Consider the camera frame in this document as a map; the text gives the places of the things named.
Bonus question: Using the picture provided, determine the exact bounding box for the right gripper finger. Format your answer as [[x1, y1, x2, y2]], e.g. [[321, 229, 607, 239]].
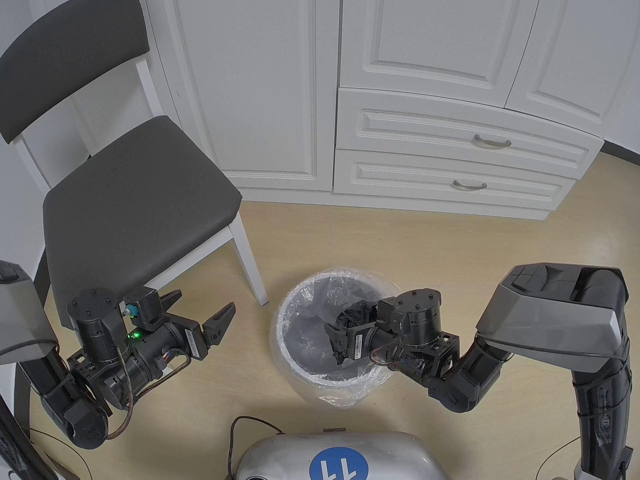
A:
[[325, 322, 353, 352]]

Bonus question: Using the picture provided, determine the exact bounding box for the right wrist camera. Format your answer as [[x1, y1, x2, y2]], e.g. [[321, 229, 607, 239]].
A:
[[376, 298, 401, 326]]

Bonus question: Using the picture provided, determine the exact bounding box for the black cable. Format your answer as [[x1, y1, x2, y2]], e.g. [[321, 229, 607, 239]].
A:
[[227, 416, 286, 480]]

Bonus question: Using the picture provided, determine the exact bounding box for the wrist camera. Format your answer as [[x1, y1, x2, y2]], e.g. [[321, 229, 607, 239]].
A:
[[376, 298, 401, 326], [122, 288, 162, 330]]

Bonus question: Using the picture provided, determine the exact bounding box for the white trash bin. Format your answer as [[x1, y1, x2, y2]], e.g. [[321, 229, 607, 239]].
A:
[[276, 270, 401, 394]]

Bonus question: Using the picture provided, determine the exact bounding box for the black plastic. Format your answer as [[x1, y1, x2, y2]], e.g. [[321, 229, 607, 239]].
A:
[[327, 302, 383, 366]]

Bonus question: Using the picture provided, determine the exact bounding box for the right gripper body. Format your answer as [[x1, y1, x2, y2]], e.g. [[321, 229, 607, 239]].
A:
[[350, 325, 401, 364]]

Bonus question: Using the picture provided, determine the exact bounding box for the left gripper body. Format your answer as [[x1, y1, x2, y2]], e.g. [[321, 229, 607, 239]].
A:
[[124, 312, 209, 385]]

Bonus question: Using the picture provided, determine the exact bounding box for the grey padded white chair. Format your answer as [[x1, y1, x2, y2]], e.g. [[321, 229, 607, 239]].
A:
[[0, 0, 271, 331]]

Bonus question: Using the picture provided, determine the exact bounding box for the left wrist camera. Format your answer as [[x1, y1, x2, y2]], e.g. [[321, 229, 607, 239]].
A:
[[122, 288, 162, 330]]

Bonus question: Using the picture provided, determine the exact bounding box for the white wardrobe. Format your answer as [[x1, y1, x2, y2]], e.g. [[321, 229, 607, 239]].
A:
[[24, 0, 607, 221]]

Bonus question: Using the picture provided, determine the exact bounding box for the clear plastic bag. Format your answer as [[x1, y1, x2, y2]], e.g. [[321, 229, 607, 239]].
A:
[[270, 267, 402, 410]]

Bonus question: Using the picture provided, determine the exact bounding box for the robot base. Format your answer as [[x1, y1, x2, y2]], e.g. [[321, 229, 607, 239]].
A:
[[235, 428, 453, 480]]

